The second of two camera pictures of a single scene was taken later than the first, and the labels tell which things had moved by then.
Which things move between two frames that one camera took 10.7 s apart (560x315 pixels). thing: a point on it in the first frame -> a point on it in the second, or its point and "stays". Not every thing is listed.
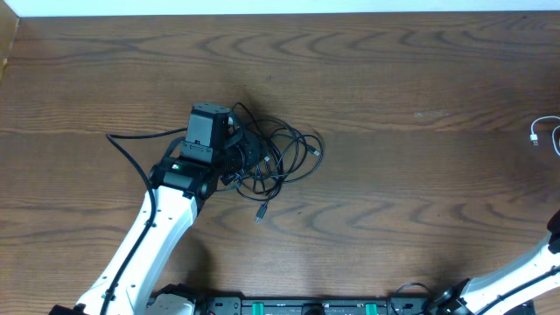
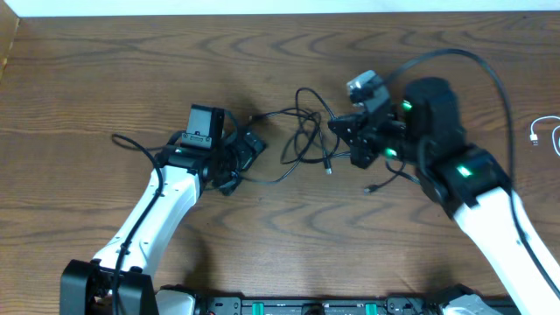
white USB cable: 535,137 stays
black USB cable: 290,153 -> 317,138
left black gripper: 256,151 stays
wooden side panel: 9,24 stays
